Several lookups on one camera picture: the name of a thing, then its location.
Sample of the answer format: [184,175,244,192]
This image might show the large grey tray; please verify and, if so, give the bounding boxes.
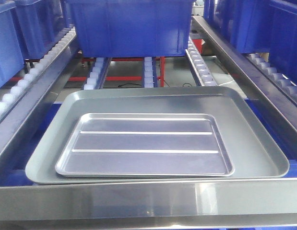
[25,86,289,184]

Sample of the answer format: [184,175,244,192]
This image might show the blue crate on shelf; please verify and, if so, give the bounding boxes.
[67,0,193,58]

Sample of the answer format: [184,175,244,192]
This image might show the red steel floor frame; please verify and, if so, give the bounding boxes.
[9,56,166,83]

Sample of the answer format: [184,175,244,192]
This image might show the small silver ribbed tray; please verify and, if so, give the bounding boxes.
[55,113,235,178]

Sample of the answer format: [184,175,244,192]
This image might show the shelf far right rollers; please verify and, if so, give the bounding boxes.
[246,53,297,105]

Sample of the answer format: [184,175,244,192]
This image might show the shelf left roller rail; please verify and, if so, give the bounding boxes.
[0,27,76,122]

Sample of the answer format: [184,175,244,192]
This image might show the shelf left steel guide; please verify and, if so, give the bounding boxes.
[0,42,79,169]

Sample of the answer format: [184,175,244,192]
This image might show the right blue crate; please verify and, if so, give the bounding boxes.
[203,0,297,85]

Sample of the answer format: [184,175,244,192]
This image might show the shelf inner left rollers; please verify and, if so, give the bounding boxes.
[83,57,112,90]

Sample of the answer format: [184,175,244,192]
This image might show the shelf centre roller rail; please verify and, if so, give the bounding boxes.
[142,57,158,88]

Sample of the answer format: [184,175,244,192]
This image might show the shelf rollers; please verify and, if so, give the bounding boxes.
[83,57,112,90]
[246,53,297,105]

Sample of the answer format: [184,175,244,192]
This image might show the shelf right steel guide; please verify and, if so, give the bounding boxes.
[193,16,297,159]

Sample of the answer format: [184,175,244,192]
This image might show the shelf roller rail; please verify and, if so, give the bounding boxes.
[186,37,217,86]
[142,57,158,88]
[0,27,76,122]

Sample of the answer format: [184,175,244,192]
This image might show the shelf right roller rail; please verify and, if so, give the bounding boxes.
[186,37,217,86]

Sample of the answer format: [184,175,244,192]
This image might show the steel rack front bar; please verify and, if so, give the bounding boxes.
[0,178,297,230]

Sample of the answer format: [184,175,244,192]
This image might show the left blue crate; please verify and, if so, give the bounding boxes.
[0,0,72,87]

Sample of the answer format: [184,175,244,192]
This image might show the shelf steel guide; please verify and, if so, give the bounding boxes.
[0,42,79,169]
[193,16,297,159]

